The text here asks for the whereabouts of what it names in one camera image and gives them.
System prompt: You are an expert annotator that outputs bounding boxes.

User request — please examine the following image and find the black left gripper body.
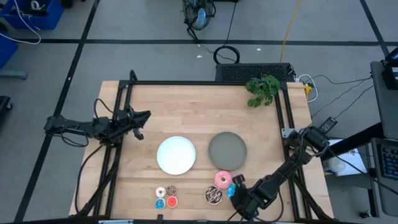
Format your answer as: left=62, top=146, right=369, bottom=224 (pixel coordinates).
left=123, top=106, right=146, bottom=141

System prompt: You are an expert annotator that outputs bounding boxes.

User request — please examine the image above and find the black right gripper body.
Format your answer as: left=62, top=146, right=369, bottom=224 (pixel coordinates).
left=236, top=183, right=265, bottom=219

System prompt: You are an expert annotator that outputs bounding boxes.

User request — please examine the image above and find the large pink frosted donut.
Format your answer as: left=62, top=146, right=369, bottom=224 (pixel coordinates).
left=214, top=170, right=233, bottom=190

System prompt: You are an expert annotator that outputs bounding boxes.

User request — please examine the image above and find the large chocolate frosted donut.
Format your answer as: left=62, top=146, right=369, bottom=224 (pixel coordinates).
left=204, top=185, right=223, bottom=205

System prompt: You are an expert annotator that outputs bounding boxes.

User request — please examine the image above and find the grey round plate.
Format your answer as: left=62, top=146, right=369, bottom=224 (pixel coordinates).
left=208, top=131, right=248, bottom=171

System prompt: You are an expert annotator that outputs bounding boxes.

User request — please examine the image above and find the white round plate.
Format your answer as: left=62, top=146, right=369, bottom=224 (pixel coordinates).
left=156, top=136, right=197, bottom=176

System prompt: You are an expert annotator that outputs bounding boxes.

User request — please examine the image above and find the silver mounting plate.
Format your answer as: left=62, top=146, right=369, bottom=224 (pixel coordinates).
left=281, top=127, right=300, bottom=140

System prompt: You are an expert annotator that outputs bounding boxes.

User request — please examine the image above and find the green leafy plant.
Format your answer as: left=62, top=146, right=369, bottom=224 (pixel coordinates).
left=244, top=73, right=281, bottom=109

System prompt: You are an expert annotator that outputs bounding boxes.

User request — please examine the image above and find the silver aluminium bar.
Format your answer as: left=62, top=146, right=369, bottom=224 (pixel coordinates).
left=98, top=219, right=134, bottom=224

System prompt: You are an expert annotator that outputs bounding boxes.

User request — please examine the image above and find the black power adapter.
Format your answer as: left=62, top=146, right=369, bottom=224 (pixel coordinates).
left=318, top=116, right=338, bottom=134

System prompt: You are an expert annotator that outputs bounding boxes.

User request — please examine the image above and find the white paper sheet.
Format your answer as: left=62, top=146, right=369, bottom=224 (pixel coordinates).
left=323, top=139, right=369, bottom=177

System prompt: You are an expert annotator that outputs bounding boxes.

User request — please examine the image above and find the black standing fan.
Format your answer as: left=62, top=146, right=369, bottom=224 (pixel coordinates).
left=182, top=0, right=218, bottom=31

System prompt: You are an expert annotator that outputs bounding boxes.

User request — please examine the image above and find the blue plastic bin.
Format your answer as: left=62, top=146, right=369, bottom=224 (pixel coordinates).
left=0, top=30, right=19, bottom=70
left=0, top=0, right=65, bottom=31

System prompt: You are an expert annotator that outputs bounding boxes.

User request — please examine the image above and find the black keyboard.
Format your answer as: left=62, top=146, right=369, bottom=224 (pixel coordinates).
left=379, top=144, right=398, bottom=181

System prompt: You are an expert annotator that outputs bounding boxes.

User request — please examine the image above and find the grey desk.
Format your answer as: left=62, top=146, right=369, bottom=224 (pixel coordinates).
left=369, top=60, right=398, bottom=141

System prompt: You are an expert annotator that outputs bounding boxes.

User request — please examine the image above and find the black electronic device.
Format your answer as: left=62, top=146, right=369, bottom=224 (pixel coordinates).
left=381, top=46, right=398, bottom=91

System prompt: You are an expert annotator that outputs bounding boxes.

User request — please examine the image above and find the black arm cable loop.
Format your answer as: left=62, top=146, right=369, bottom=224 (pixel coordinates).
left=93, top=98, right=115, bottom=119

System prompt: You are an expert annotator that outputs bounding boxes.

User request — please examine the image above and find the long black arm cable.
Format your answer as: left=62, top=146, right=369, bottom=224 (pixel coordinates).
left=74, top=143, right=106, bottom=215

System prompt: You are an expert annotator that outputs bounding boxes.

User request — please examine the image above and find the black coiled cable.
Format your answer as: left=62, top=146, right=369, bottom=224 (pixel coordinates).
left=213, top=0, right=241, bottom=65

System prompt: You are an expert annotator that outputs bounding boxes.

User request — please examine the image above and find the thick black cable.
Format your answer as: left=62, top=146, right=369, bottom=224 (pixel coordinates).
left=325, top=146, right=398, bottom=196

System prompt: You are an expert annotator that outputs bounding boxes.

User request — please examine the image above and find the white looped cable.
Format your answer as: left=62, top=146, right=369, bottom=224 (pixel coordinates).
left=297, top=73, right=320, bottom=103

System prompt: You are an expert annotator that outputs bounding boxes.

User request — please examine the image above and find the grey metal base plate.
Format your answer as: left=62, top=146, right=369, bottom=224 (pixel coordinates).
left=0, top=70, right=28, bottom=80

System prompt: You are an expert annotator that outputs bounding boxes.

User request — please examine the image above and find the thin black power cable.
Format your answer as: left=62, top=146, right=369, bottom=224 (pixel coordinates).
left=334, top=84, right=375, bottom=120

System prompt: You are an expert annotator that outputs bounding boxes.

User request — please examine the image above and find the yellow hanging cable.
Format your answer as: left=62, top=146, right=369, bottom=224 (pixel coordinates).
left=279, top=0, right=302, bottom=63

